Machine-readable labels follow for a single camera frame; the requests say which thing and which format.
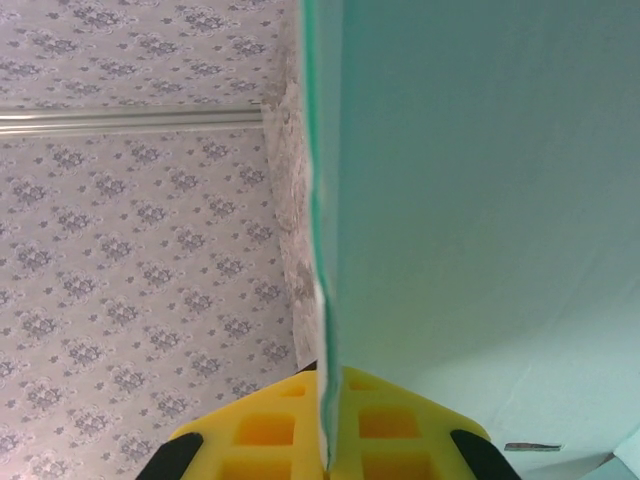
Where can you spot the aluminium corner post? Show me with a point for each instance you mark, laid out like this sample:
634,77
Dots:
125,119

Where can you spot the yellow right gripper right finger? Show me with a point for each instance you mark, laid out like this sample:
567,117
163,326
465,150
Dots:
390,425

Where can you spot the teal paper box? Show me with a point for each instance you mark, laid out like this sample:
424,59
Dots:
475,200

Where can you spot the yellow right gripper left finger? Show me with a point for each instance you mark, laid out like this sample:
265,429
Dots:
265,430

